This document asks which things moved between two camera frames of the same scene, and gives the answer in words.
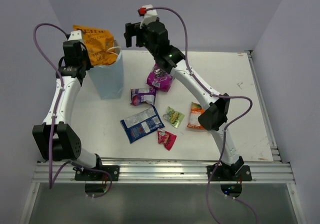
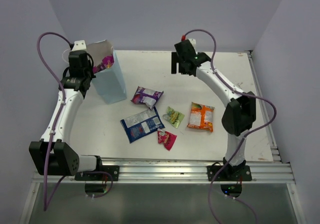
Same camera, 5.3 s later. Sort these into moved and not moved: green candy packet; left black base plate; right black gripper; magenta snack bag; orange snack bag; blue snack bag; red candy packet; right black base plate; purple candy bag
Moved: right black gripper; magenta snack bag; purple candy bag
Not moved: red candy packet; right black base plate; left black base plate; blue snack bag; green candy packet; orange snack bag
